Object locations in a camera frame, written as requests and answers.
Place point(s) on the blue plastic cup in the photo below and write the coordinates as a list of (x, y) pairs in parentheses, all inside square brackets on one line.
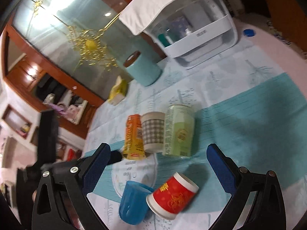
[(133, 206)]

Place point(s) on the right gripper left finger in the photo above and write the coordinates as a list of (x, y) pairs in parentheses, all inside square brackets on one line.
[(76, 178)]

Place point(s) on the checkered paper cup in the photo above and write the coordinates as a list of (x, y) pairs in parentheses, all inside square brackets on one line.
[(153, 131)]

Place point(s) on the gold ornament glass door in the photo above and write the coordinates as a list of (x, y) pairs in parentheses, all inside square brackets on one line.
[(83, 38)]

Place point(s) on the yellow tissue box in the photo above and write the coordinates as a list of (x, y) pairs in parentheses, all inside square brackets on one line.
[(118, 91)]

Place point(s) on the teal canister with brown lid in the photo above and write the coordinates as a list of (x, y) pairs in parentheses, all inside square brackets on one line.
[(142, 69)]

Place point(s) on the orange paper cup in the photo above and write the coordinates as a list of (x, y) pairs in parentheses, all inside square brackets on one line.
[(133, 144)]

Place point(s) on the blue bottle cap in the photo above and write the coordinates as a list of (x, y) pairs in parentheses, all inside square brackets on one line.
[(249, 33)]

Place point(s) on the green paper cup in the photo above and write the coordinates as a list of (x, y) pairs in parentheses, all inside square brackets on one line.
[(178, 131)]

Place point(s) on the red paper cup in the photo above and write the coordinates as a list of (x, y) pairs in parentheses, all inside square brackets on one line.
[(172, 197)]

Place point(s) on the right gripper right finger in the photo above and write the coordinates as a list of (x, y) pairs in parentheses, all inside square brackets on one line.
[(267, 210)]

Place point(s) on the white storage organizer box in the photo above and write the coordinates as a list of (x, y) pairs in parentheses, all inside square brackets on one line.
[(193, 31)]

